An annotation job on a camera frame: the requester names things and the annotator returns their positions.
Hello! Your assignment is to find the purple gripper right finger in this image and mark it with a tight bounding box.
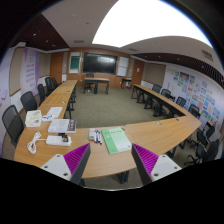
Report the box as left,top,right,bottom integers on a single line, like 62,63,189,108
131,144,181,185

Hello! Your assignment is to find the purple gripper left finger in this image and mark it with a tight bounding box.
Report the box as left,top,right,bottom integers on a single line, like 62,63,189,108
41,143,91,185

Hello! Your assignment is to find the black charger plug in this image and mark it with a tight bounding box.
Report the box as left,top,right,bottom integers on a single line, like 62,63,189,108
62,134,68,142

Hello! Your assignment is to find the white power strip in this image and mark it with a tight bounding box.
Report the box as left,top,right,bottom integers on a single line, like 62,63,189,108
46,135,71,146

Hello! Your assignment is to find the white eraser box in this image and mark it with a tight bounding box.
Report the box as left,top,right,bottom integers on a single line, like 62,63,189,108
89,128,96,140

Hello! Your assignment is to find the red marker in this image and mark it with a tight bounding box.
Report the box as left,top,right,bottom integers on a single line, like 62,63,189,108
94,130,98,143

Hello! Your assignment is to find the green booklet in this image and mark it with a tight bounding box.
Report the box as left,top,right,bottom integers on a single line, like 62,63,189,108
101,127,132,154

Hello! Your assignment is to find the blue marker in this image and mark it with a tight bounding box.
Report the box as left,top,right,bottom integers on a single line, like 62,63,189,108
97,130,102,145

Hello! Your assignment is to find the white book dark cover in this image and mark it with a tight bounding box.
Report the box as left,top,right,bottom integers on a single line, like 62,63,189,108
48,119,76,133

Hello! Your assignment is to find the black office chair right near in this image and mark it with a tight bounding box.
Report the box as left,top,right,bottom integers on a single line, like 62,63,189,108
190,140,219,164

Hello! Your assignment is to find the black office chair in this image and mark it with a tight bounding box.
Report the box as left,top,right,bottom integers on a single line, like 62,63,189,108
37,84,46,104
20,91,37,111
2,105,24,147
190,140,219,164

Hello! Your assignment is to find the white paper sheet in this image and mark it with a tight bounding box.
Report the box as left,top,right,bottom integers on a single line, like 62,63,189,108
47,107,62,118

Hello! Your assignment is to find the white storage box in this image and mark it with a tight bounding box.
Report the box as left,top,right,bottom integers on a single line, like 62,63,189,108
25,110,42,127

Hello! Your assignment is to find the black office chair near left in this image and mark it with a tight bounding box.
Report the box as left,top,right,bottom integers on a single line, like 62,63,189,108
2,105,24,147

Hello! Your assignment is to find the front wooden desk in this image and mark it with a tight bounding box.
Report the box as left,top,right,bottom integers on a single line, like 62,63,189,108
83,77,110,95

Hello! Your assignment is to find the whiteboard left of screen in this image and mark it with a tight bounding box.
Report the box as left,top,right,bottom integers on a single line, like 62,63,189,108
69,52,81,74

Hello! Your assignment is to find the whiteboard of screen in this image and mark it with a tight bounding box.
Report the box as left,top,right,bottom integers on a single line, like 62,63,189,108
69,52,81,74
117,57,129,77

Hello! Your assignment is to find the whiteboard right of screen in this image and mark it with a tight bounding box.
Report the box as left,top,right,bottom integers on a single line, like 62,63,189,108
117,57,129,77

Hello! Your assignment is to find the white coiled cable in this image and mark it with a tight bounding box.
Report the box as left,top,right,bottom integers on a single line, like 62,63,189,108
26,131,48,155

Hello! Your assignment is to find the black wall display screen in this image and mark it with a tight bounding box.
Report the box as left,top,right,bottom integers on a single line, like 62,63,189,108
82,53,117,74

